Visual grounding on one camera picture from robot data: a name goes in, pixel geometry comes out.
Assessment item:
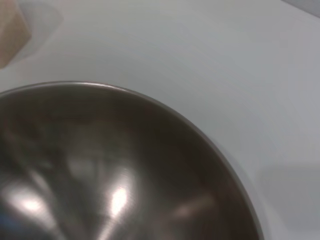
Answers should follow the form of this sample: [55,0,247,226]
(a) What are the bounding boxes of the stainless steel mixing bowl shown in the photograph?
[0,80,264,240]

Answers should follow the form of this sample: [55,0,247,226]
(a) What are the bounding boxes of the white rice grains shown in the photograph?
[0,0,33,69]

